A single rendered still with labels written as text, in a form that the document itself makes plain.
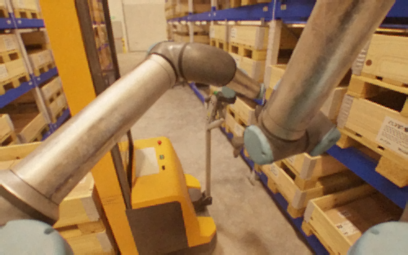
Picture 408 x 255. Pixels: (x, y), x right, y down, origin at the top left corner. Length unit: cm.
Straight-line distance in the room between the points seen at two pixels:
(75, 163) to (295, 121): 42
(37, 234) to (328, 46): 44
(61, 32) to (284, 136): 97
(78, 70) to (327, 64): 99
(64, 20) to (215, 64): 71
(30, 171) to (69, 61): 71
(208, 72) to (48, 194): 47
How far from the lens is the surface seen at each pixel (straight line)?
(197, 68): 60
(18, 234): 35
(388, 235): 35
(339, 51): 32
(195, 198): 199
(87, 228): 162
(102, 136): 48
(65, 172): 46
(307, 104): 36
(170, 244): 182
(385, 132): 136
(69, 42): 108
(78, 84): 111
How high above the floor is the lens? 189
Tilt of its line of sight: 28 degrees down
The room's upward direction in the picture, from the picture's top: straight up
